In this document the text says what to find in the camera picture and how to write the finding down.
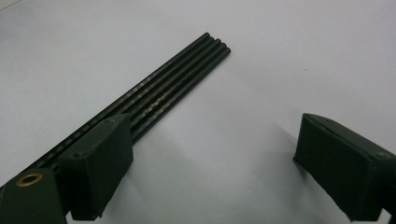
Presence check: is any large white table sheet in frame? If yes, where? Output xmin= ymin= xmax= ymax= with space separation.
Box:
xmin=0 ymin=0 xmax=396 ymax=224

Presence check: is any black rod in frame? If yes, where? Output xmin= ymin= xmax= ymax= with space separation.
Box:
xmin=0 ymin=32 xmax=233 ymax=191

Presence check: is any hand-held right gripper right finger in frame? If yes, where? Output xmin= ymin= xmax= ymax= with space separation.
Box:
xmin=292 ymin=112 xmax=396 ymax=222

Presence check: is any brown striped woven placemat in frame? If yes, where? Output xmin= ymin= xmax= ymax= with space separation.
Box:
xmin=0 ymin=0 xmax=21 ymax=11

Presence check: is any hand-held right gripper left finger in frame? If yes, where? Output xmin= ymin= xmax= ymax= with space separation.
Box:
xmin=57 ymin=113 xmax=134 ymax=221

